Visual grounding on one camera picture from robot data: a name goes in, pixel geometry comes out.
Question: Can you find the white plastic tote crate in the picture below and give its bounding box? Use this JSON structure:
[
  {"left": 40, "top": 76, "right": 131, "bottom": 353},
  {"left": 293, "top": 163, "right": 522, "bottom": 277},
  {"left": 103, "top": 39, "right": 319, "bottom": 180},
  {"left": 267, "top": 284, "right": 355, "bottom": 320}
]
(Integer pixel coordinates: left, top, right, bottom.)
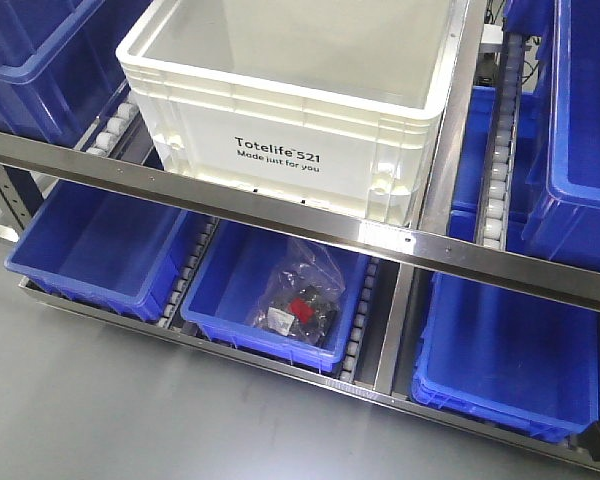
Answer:
[{"left": 116, "top": 1, "right": 467, "bottom": 226}]

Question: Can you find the grey metal shelf rack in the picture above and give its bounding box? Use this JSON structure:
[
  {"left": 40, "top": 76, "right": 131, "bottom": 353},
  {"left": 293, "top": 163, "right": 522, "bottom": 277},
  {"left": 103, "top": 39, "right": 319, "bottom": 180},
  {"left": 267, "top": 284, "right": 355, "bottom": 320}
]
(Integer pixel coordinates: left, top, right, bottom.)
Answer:
[{"left": 0, "top": 0, "right": 600, "bottom": 479}]

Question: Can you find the clear bag with parts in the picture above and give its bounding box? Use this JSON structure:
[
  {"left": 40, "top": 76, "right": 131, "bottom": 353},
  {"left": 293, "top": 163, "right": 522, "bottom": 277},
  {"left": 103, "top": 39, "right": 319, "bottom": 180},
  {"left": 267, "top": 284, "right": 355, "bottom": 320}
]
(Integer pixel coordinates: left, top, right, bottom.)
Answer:
[{"left": 246, "top": 237, "right": 346, "bottom": 346}]

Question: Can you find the blue bin upper left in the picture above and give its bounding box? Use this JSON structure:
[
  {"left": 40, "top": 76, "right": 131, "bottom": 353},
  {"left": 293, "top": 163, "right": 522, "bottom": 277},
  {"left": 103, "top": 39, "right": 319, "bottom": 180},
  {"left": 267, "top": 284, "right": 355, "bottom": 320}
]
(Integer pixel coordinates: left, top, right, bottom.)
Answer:
[{"left": 0, "top": 1, "right": 149, "bottom": 147}]

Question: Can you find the blue bin lower left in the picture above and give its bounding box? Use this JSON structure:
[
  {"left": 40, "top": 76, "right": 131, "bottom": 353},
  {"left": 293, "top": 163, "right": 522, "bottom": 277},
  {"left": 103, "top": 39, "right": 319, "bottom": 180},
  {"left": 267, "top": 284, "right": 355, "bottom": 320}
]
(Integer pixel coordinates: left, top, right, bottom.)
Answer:
[{"left": 4, "top": 181, "right": 211, "bottom": 323}]

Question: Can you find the blue bin lower middle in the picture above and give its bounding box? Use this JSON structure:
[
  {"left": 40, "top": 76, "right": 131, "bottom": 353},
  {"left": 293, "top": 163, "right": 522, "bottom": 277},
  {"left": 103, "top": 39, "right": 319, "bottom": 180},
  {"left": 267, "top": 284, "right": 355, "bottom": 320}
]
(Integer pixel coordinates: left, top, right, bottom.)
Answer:
[{"left": 180, "top": 221, "right": 371, "bottom": 374}]

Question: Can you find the blue bin upper right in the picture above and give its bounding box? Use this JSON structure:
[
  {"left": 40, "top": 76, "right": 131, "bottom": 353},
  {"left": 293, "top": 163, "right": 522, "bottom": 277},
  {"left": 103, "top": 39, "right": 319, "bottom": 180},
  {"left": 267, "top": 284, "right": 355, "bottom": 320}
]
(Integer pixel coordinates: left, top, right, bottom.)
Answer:
[{"left": 522, "top": 1, "right": 600, "bottom": 272}]

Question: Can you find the blue bin lower right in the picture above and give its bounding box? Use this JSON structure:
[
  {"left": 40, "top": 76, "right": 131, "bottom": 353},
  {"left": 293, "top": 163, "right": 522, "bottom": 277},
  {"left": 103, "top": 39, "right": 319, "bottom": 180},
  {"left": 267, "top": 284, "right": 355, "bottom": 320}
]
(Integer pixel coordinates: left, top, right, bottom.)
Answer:
[{"left": 411, "top": 274, "right": 599, "bottom": 443}]

